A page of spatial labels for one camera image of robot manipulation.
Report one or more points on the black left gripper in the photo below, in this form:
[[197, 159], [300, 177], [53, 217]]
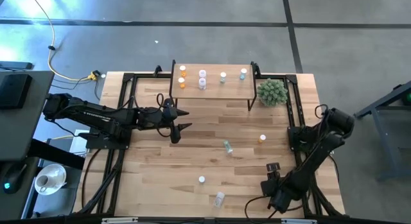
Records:
[[160, 118]]

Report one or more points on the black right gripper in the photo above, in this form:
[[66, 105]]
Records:
[[272, 184]]

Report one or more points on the orange pill bottle white cap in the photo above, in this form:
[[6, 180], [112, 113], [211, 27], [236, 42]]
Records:
[[183, 70], [181, 83], [261, 139]]

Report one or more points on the clear pill bottle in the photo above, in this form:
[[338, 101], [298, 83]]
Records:
[[202, 84], [202, 73], [219, 199]]

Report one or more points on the teal pill bottle white cap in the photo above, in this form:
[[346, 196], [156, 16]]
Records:
[[228, 147], [223, 77]]

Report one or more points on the blue pill bottle white cap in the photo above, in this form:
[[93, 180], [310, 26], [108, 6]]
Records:
[[243, 74], [201, 179]]

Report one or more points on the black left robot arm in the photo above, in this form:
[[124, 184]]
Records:
[[96, 116]]

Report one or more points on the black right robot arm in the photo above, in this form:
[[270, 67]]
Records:
[[321, 147]]

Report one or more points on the green potted succulent plant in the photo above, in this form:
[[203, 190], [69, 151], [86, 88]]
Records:
[[272, 92]]

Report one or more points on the white floor box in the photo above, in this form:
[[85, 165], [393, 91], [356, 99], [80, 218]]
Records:
[[78, 143]]

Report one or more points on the white cup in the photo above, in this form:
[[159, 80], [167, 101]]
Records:
[[43, 181]]

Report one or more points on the grey side desk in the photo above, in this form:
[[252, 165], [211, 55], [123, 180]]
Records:
[[29, 131]]

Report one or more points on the grey metal cart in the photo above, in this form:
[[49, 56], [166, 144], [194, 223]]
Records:
[[398, 93]]

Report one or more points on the black box device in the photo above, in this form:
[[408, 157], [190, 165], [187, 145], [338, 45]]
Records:
[[14, 90]]

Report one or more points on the black flat bar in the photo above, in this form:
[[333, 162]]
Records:
[[16, 65]]

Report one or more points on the black computer mouse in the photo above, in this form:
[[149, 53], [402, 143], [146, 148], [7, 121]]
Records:
[[11, 180]]

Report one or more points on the white bar bracket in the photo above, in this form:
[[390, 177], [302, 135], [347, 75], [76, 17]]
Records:
[[298, 221], [119, 220]]

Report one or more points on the wooden shelf black metal frame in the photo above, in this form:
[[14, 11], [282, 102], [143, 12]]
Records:
[[224, 90]]

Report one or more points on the black aluminium table frame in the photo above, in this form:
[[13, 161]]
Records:
[[127, 77]]

